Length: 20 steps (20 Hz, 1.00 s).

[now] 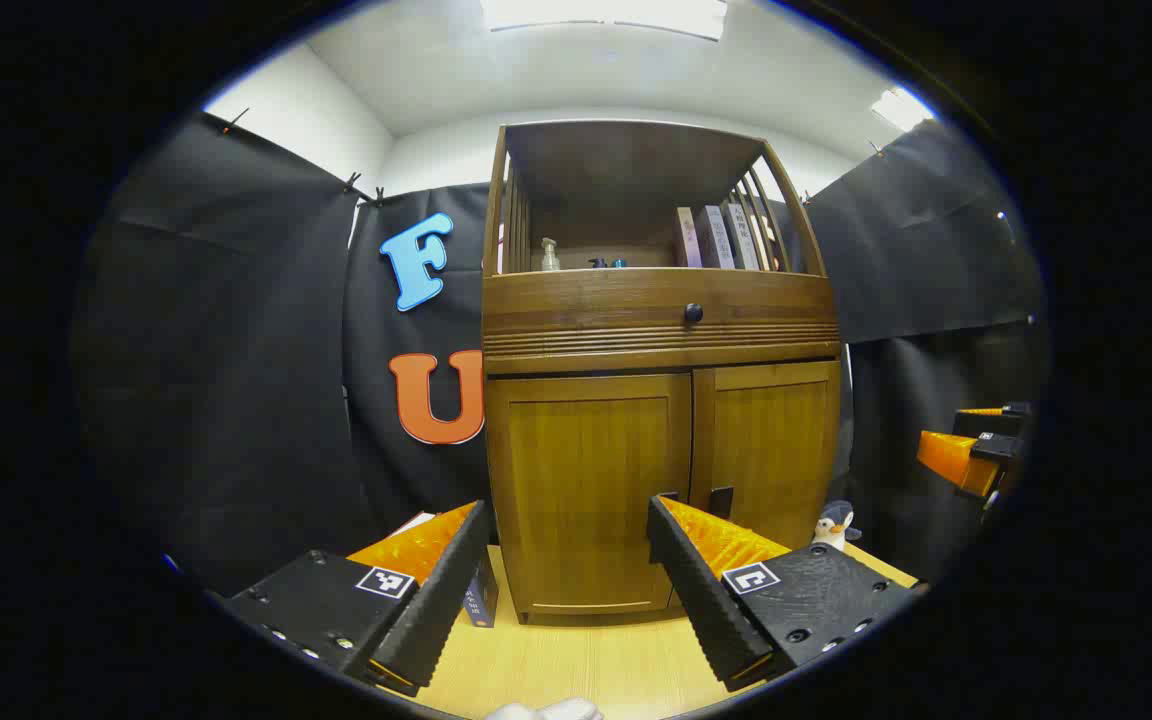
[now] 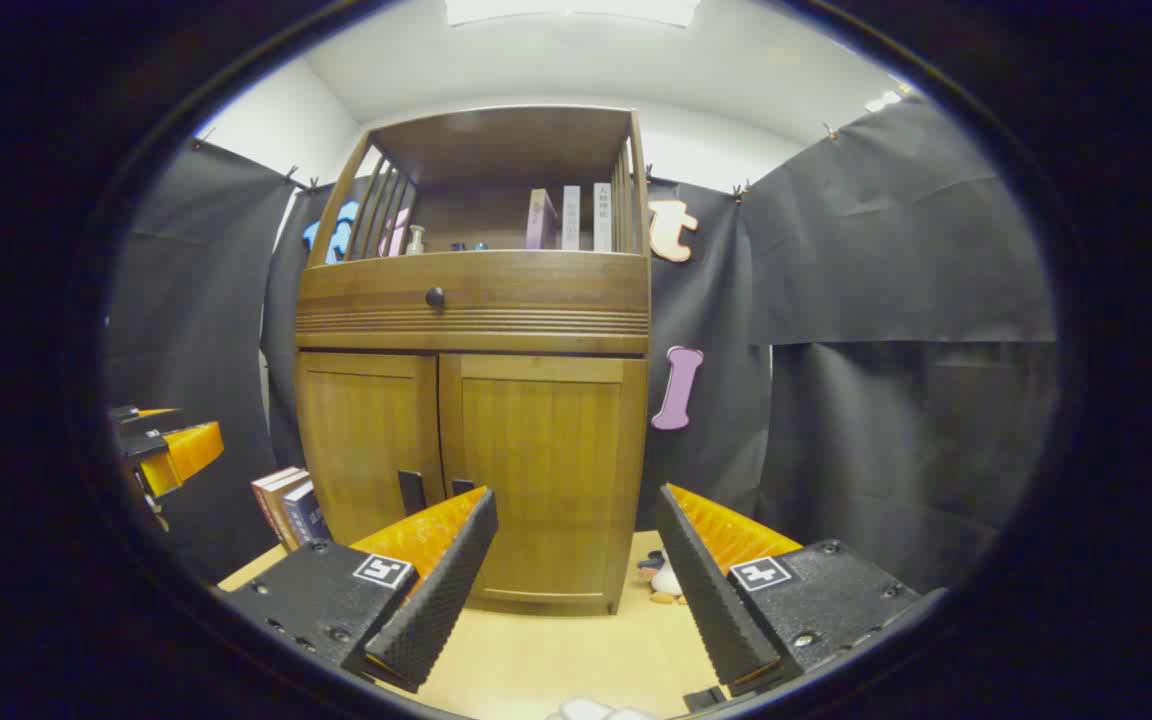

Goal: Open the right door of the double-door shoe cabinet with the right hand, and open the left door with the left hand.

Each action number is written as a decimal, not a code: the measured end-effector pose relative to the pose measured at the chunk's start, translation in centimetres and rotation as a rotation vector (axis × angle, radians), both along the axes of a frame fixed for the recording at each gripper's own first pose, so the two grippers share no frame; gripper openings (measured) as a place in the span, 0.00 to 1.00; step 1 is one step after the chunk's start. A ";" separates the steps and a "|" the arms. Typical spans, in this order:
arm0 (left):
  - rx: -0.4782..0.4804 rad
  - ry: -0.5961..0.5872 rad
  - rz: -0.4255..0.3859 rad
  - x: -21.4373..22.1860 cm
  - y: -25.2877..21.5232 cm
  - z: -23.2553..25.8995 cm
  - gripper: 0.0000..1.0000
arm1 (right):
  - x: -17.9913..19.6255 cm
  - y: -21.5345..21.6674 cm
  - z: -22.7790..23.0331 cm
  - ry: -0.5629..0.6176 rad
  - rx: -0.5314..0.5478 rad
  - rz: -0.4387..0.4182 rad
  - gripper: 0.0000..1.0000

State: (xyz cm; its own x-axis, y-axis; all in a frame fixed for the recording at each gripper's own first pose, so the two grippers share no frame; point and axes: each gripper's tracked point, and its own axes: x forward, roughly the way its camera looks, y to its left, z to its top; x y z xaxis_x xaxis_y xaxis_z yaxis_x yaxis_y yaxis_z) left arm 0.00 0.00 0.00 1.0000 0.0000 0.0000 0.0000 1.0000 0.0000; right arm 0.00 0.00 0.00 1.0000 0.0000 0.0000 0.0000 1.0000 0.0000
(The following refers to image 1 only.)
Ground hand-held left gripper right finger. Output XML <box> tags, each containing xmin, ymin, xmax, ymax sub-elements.
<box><xmin>646</xmin><ymin>494</ymin><xmax>922</xmax><ymax>693</ymax></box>

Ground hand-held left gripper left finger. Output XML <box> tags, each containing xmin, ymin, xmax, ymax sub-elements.
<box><xmin>221</xmin><ymin>500</ymin><xmax>494</xmax><ymax>698</ymax></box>

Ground wooden shoe cabinet door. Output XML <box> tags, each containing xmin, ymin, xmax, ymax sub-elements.
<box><xmin>691</xmin><ymin>360</ymin><xmax>842</xmax><ymax>551</ymax></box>
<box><xmin>486</xmin><ymin>373</ymin><xmax>694</xmax><ymax>616</ymax></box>

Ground wooden double-door shoe cabinet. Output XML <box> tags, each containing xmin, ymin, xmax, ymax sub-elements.
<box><xmin>481</xmin><ymin>120</ymin><xmax>842</xmax><ymax>626</ymax></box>

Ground wooden cabinet drawer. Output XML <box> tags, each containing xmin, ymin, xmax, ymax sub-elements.
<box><xmin>483</xmin><ymin>268</ymin><xmax>840</xmax><ymax>374</ymax></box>

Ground blue book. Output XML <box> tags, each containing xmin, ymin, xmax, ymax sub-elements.
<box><xmin>463</xmin><ymin>575</ymin><xmax>500</xmax><ymax>629</ymax></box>

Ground penguin toy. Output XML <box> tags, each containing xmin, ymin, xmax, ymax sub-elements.
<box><xmin>812</xmin><ymin>500</ymin><xmax>863</xmax><ymax>552</ymax></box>

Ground white book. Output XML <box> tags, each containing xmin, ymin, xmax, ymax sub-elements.
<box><xmin>726</xmin><ymin>203</ymin><xmax>761</xmax><ymax>272</ymax></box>

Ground black backdrop cloth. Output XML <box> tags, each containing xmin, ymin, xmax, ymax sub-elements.
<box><xmin>71</xmin><ymin>110</ymin><xmax>1052</xmax><ymax>601</ymax></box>

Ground small ceiling light panel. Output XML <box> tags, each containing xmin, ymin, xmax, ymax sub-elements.
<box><xmin>871</xmin><ymin>87</ymin><xmax>938</xmax><ymax>132</ymax></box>

